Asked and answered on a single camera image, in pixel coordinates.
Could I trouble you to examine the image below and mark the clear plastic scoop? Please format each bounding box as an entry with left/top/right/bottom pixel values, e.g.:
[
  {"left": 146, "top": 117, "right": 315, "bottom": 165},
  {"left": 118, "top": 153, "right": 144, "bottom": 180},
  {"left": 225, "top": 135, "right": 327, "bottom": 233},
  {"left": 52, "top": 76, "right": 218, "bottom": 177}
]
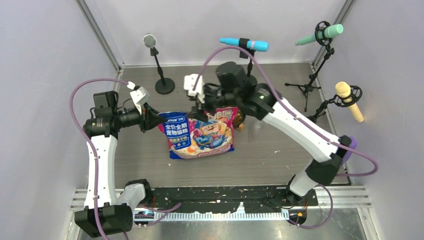
[{"left": 247, "top": 119, "right": 263, "bottom": 143}]

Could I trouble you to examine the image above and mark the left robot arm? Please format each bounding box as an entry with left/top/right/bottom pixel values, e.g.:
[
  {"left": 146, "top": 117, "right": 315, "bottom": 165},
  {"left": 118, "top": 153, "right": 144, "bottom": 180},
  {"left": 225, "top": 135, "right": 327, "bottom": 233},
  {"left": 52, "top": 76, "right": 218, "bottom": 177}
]
[{"left": 74, "top": 87, "right": 165, "bottom": 238}]

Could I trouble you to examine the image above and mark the round silver microphone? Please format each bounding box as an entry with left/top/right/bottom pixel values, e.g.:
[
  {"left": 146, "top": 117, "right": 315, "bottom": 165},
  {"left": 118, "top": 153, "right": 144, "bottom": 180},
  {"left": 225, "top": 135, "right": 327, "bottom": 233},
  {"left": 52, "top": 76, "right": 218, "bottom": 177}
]
[{"left": 142, "top": 33, "right": 157, "bottom": 49}]

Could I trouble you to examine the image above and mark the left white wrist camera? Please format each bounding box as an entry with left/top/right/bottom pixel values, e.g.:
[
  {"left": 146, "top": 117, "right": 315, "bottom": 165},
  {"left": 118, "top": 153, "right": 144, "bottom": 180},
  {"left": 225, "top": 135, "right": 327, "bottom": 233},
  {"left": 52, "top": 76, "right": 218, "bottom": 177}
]
[{"left": 127, "top": 81, "right": 150, "bottom": 115}]

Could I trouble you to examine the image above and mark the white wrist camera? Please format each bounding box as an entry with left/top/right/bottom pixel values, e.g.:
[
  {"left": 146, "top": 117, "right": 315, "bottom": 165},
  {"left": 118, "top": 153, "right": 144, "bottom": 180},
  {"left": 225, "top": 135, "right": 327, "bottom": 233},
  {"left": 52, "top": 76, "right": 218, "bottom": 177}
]
[
  {"left": 183, "top": 74, "right": 205, "bottom": 104},
  {"left": 127, "top": 81, "right": 150, "bottom": 115}
]

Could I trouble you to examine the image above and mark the yellow microphone tripod stand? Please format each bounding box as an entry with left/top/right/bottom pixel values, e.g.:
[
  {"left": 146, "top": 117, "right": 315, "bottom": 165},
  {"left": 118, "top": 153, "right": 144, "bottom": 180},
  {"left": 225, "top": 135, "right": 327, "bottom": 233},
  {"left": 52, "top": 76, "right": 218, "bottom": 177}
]
[{"left": 307, "top": 85, "right": 363, "bottom": 124}]

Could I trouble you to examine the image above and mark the green microphone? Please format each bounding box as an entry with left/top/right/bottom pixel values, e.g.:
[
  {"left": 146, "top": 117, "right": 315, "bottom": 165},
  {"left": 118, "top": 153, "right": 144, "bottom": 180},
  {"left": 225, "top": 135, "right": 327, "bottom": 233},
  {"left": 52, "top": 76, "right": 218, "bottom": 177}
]
[{"left": 295, "top": 24, "right": 344, "bottom": 46}]

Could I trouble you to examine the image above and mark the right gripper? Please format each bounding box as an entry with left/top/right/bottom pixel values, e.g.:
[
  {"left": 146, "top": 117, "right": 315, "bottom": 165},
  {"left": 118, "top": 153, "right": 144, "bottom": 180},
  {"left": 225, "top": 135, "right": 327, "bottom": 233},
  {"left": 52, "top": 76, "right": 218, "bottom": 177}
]
[{"left": 187, "top": 84, "right": 240, "bottom": 123}]

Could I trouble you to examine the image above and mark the yellow microphone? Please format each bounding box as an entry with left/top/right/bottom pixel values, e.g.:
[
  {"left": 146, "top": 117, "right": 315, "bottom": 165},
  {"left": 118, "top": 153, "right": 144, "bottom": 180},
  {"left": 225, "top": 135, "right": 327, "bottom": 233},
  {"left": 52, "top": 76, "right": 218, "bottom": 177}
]
[{"left": 335, "top": 81, "right": 364, "bottom": 123}]

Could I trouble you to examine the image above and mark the purple metronome box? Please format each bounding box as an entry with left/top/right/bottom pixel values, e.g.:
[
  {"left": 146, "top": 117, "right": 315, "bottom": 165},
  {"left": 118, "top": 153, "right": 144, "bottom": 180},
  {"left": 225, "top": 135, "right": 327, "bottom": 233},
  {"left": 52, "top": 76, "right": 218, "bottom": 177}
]
[{"left": 342, "top": 136, "right": 357, "bottom": 165}]

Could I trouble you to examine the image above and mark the near black pet bowl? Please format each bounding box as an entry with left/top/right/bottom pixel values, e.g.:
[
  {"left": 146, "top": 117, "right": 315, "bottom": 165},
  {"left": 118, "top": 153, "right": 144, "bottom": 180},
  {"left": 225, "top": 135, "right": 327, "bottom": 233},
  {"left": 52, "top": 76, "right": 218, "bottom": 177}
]
[{"left": 232, "top": 110, "right": 246, "bottom": 132}]

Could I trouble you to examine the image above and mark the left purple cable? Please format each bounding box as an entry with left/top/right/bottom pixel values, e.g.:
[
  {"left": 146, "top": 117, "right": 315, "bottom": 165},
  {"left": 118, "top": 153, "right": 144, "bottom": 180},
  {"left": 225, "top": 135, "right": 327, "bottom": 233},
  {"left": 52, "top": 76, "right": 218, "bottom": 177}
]
[{"left": 69, "top": 78, "right": 183, "bottom": 240}]

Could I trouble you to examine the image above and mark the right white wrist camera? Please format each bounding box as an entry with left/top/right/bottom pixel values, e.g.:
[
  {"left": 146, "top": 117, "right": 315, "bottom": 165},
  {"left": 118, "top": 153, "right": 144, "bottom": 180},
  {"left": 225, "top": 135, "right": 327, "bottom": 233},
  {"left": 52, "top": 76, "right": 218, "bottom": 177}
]
[{"left": 183, "top": 74, "right": 205, "bottom": 104}]

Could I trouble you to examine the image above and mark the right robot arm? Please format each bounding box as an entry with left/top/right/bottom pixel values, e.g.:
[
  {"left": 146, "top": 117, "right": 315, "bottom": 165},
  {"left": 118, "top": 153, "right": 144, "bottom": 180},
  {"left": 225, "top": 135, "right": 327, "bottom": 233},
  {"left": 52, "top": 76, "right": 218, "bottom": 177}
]
[{"left": 183, "top": 61, "right": 351, "bottom": 205}]

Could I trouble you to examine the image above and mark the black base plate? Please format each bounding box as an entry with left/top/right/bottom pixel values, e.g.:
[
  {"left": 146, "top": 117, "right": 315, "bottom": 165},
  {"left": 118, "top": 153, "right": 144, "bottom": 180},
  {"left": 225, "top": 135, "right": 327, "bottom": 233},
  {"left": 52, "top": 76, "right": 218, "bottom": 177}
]
[{"left": 141, "top": 185, "right": 318, "bottom": 214}]

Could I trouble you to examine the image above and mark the colourful pet food bag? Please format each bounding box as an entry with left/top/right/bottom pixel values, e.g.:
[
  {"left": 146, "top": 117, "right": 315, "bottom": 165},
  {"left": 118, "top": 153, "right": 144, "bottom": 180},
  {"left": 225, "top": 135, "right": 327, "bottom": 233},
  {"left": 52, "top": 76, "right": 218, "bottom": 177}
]
[{"left": 158, "top": 107, "right": 239, "bottom": 160}]

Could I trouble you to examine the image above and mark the green microphone tripod stand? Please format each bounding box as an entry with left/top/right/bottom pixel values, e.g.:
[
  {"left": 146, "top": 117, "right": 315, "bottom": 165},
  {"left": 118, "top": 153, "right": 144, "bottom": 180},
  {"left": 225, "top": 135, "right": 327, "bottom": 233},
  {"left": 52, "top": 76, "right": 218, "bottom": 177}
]
[{"left": 284, "top": 20, "right": 335, "bottom": 112}]

